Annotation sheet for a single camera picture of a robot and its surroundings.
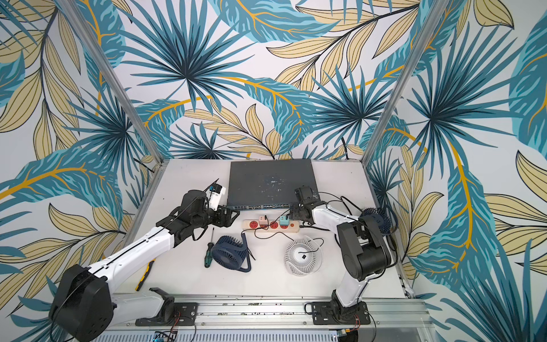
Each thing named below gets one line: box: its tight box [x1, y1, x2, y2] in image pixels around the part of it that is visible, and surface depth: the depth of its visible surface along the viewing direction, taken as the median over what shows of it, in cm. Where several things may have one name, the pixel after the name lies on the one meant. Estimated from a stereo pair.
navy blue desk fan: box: [211, 232, 252, 273], surface depth 79 cm
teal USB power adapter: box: [279, 215, 290, 226], surface depth 92 cm
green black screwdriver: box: [203, 227, 215, 269], surface depth 85 cm
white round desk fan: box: [284, 235, 324, 277], surface depth 82 cm
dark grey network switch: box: [226, 158, 322, 211], surface depth 108 cm
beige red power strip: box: [242, 219, 301, 233], surface depth 94 cm
